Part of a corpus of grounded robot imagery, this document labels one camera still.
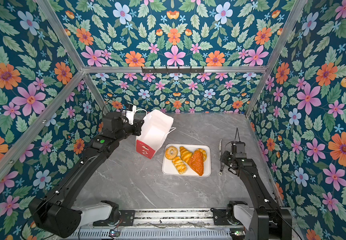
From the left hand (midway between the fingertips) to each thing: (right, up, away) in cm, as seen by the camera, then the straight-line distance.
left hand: (144, 116), depth 72 cm
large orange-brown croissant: (+26, -26, +14) cm, 40 cm away
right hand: (+43, -22, +14) cm, 51 cm away
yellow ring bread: (+9, -22, +21) cm, 32 cm away
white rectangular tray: (+9, -30, +19) cm, 37 cm away
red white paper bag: (+1, -5, +25) cm, 25 cm away
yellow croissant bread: (+20, -23, +20) cm, 36 cm away
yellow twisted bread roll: (+17, -28, +16) cm, 37 cm away
